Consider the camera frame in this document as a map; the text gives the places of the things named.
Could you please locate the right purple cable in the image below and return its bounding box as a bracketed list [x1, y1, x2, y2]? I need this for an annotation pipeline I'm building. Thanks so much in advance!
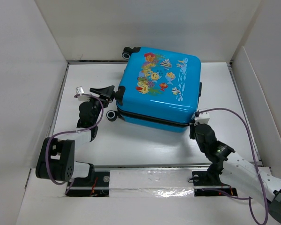
[195, 107, 269, 225]

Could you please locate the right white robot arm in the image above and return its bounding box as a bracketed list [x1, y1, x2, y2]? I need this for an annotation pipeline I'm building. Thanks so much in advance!
[190, 124, 281, 224]

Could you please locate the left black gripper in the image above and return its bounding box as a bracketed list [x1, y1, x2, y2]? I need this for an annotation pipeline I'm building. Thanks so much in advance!
[87, 86, 114, 124]

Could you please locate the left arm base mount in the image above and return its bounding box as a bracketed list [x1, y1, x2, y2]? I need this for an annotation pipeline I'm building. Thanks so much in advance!
[65, 171, 110, 197]

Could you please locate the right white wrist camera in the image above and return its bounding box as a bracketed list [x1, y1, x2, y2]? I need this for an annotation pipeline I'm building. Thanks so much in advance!
[194, 112, 210, 126]

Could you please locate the purple cable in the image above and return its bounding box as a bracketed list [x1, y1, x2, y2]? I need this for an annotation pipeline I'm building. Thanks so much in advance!
[195, 107, 269, 225]
[47, 93, 104, 195]

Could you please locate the blue kids suitcase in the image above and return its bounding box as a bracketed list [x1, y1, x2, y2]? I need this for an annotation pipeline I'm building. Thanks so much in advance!
[106, 46, 202, 133]

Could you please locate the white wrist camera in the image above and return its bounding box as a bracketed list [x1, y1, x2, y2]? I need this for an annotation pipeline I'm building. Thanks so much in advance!
[74, 86, 90, 102]
[194, 112, 210, 126]

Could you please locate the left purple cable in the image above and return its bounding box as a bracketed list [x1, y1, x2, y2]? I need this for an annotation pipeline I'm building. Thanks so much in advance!
[47, 93, 104, 195]

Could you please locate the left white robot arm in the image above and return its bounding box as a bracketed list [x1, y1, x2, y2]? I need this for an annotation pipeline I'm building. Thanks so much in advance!
[36, 85, 115, 186]

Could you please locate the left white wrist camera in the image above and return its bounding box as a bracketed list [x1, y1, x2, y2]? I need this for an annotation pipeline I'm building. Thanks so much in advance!
[74, 86, 90, 102]

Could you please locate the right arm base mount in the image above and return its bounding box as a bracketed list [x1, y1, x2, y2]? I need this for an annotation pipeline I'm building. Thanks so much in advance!
[188, 171, 238, 197]

